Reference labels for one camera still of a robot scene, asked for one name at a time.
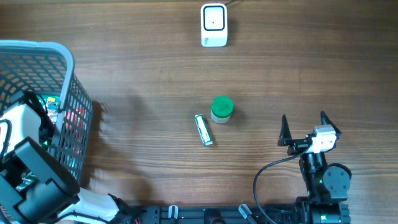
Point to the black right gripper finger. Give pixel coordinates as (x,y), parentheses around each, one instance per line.
(285,138)
(326,121)

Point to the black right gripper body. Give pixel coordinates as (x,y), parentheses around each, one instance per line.
(296,146)

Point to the green lidded jar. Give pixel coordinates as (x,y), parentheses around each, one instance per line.
(221,109)

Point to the green white small tube box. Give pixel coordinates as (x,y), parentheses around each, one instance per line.
(203,130)

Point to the green glove package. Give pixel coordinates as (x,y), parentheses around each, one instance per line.
(50,103)

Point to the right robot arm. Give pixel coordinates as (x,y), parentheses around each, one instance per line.
(327,184)

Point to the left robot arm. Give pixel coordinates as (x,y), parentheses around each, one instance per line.
(36,188)

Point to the white barcode scanner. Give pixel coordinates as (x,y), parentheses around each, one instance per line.
(214,25)

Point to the grey plastic mesh basket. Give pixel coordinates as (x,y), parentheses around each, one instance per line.
(29,69)

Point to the black mounting rail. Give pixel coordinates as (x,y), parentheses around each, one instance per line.
(278,213)

